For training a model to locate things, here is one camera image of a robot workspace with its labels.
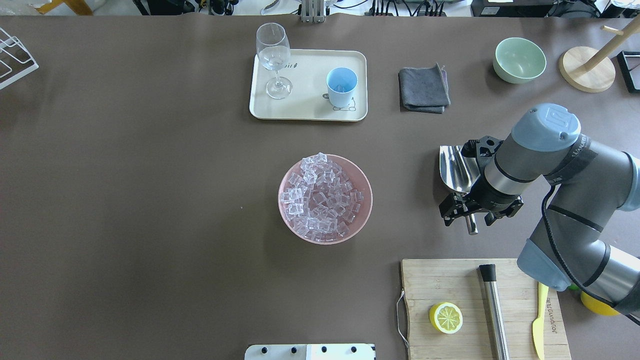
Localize cream serving tray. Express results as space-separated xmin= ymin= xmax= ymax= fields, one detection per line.
xmin=249 ymin=48 xmax=369 ymax=122

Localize lemon half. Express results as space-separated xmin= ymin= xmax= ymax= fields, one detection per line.
xmin=429 ymin=301 xmax=464 ymax=335

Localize metal ice scoop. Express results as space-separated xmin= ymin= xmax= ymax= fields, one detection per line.
xmin=439 ymin=145 xmax=482 ymax=236

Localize white wire cup rack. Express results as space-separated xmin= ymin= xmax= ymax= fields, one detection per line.
xmin=0 ymin=28 xmax=39 ymax=89

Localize pink bowl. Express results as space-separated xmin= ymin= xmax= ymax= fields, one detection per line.
xmin=278 ymin=153 xmax=373 ymax=246

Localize grey folded cloth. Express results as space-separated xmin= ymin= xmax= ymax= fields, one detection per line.
xmin=398 ymin=63 xmax=451 ymax=114

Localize light blue cup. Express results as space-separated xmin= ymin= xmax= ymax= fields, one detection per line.
xmin=326 ymin=67 xmax=359 ymax=109

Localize clear ice cubes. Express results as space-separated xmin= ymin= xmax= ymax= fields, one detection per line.
xmin=280 ymin=152 xmax=365 ymax=244

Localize wooden glass stand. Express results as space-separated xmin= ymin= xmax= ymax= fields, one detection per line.
xmin=558 ymin=17 xmax=640 ymax=93

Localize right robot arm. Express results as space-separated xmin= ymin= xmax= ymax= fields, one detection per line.
xmin=439 ymin=103 xmax=640 ymax=324

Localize wooden cutting board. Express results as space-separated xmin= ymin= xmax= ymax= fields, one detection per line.
xmin=400 ymin=258 xmax=572 ymax=360

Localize wine glass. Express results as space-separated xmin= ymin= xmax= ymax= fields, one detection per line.
xmin=256 ymin=22 xmax=293 ymax=100

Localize green bowl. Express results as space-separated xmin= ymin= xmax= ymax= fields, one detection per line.
xmin=493 ymin=38 xmax=547 ymax=84

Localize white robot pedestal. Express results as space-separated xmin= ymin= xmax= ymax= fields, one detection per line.
xmin=244 ymin=342 xmax=377 ymax=360

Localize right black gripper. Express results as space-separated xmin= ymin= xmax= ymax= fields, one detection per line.
xmin=439 ymin=136 xmax=524 ymax=227

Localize yellow plastic knife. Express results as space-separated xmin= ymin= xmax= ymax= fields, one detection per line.
xmin=531 ymin=282 xmax=549 ymax=360

